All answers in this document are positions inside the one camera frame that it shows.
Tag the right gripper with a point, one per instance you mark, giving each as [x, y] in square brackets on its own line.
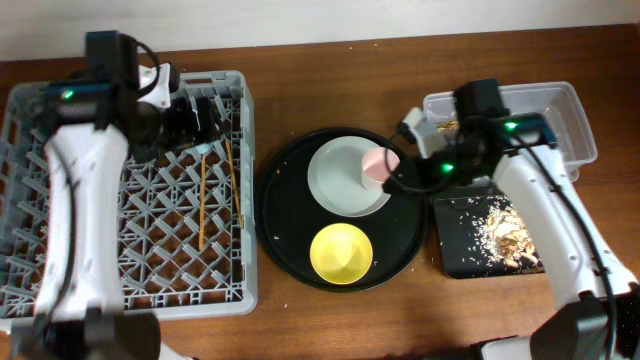
[417, 170]

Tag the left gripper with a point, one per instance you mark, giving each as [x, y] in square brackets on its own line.
[201, 118]

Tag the food scraps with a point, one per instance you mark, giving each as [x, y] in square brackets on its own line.
[503, 239]

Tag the wooden chopstick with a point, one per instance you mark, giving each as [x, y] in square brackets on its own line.
[201, 241]
[234, 183]

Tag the pink plastic cup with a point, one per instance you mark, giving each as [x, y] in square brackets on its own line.
[376, 165]

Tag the grey round plate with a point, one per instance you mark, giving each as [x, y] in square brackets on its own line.
[334, 178]

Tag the yellow bowl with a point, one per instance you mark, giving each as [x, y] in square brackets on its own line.
[341, 254]

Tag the blue plastic cup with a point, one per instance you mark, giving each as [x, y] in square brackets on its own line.
[203, 149]

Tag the brown snack wrapper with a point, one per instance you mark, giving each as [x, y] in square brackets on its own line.
[451, 125]

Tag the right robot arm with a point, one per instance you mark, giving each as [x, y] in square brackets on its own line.
[596, 296]

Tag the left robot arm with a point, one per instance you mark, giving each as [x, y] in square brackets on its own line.
[112, 110]

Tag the grey dishwasher rack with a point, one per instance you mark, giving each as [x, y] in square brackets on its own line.
[159, 261]

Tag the black rectangular tray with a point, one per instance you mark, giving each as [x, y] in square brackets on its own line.
[454, 211]

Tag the clear plastic bin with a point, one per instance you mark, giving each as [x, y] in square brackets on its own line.
[559, 103]

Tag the round black tray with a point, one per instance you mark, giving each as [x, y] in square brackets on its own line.
[288, 217]

